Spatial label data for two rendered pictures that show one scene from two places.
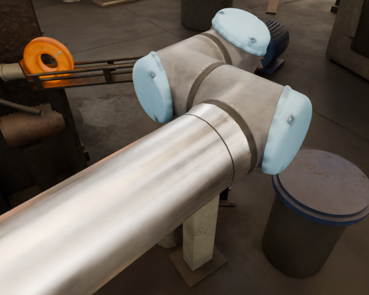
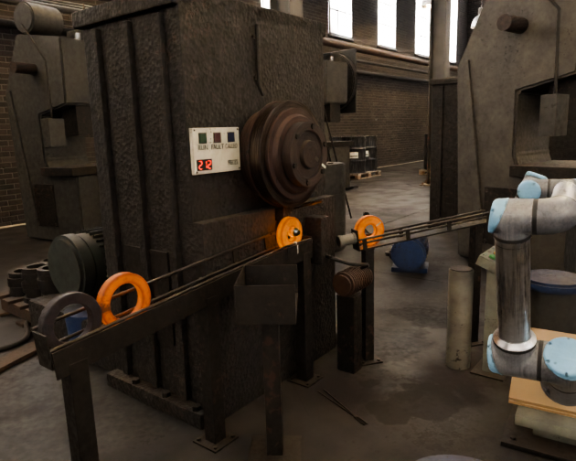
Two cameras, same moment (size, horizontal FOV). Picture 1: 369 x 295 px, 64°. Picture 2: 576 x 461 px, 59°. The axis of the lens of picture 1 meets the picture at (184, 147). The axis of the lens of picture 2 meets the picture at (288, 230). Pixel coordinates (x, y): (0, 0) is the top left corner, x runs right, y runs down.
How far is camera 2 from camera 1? 212 cm
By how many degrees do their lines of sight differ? 33
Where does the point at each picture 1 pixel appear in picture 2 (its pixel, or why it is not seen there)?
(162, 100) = (538, 190)
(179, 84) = (542, 185)
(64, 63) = (380, 230)
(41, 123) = (364, 274)
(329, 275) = not seen: outside the picture
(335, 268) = not seen: outside the picture
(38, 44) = (368, 219)
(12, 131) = (355, 278)
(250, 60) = not seen: hidden behind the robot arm
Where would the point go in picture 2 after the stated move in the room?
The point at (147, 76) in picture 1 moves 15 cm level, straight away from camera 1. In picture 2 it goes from (531, 185) to (501, 182)
